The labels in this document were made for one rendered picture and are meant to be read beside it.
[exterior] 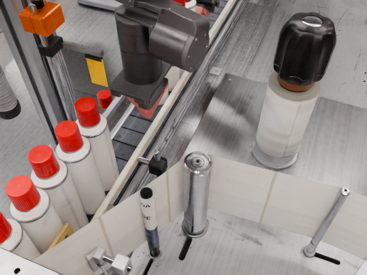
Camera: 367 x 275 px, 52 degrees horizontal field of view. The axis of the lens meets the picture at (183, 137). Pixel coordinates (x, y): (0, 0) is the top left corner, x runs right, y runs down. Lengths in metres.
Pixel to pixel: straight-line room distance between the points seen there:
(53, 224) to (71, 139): 0.12
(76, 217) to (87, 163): 0.10
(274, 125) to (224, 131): 0.16
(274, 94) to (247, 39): 0.53
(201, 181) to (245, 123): 0.33
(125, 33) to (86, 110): 0.13
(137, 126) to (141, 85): 0.26
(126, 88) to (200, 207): 0.21
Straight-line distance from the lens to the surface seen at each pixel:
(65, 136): 0.54
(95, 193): 0.65
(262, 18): 1.25
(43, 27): 0.57
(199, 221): 0.62
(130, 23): 0.51
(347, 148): 0.84
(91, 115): 0.58
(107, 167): 0.66
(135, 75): 0.56
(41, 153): 0.53
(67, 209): 0.61
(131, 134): 0.80
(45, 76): 0.70
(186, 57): 0.47
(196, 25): 0.47
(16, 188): 0.51
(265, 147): 0.72
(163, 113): 0.79
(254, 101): 0.87
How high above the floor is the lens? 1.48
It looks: 49 degrees down
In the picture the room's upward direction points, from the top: straight up
